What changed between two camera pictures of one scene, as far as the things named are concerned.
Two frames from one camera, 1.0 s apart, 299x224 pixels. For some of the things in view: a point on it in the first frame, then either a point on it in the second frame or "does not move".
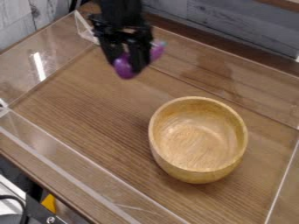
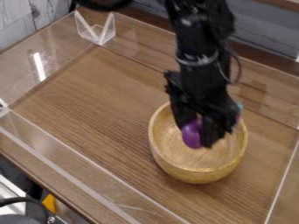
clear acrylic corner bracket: (84, 30) does not move
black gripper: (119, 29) -> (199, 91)
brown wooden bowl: (197, 137) does not move
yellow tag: (49, 203) does not move
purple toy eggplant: (123, 65) -> (191, 132)
